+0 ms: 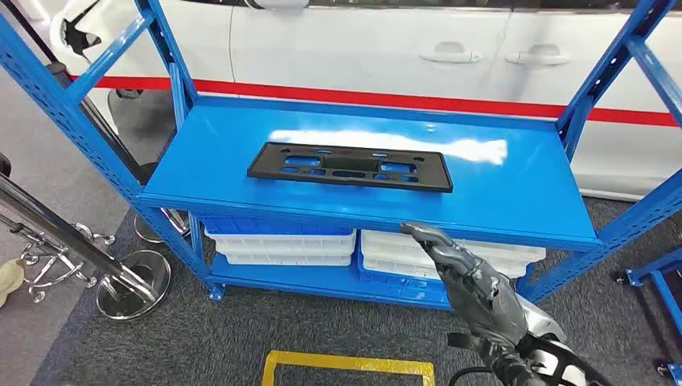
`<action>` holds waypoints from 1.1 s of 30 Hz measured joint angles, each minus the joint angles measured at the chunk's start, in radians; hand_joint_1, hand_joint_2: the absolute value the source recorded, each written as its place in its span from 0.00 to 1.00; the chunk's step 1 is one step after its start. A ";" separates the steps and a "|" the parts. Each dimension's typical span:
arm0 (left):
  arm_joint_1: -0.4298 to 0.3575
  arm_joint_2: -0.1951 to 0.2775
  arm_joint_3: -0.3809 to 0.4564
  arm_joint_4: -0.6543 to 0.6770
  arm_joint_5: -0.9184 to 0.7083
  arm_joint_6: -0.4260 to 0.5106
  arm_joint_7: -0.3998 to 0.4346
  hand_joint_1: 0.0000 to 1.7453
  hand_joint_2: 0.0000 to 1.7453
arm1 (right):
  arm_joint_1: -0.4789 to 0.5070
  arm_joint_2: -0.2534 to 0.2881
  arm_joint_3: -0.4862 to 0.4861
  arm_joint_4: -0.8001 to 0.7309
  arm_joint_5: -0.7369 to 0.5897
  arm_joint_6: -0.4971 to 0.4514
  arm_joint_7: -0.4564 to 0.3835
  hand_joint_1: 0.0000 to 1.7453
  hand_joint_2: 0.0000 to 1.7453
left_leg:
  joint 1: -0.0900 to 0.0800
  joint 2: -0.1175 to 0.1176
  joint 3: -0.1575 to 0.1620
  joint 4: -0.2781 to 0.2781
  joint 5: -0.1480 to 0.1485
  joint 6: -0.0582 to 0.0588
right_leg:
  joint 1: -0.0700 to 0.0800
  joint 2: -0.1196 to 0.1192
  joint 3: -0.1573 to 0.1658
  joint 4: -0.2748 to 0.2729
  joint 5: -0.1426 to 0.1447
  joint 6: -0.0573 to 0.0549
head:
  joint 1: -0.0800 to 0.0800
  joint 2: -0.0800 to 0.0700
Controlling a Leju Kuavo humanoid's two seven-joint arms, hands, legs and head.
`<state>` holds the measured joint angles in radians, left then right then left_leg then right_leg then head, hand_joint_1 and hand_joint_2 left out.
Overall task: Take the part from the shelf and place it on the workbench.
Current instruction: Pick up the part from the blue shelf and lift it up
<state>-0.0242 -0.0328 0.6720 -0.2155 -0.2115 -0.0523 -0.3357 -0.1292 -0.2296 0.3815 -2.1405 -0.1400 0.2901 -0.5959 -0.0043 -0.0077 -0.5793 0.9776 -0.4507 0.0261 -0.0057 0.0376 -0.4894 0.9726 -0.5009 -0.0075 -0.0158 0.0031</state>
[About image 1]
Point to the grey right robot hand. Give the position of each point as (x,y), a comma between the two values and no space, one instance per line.
(469,287)

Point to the black plastic mounting part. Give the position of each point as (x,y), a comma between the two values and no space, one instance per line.
(437,176)

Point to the blue wheeled shelf rack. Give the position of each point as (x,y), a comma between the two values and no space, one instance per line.
(666,298)

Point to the blue metal shelf rack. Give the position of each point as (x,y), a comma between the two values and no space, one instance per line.
(213,160)

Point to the yellow floor tape square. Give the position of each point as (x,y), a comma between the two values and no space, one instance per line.
(346,363)

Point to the red barrier belt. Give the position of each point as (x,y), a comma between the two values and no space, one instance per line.
(373,98)

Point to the white car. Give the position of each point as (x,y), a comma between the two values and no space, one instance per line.
(346,53)

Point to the black stool with chrome base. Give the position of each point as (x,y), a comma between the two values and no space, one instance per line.
(37,294)

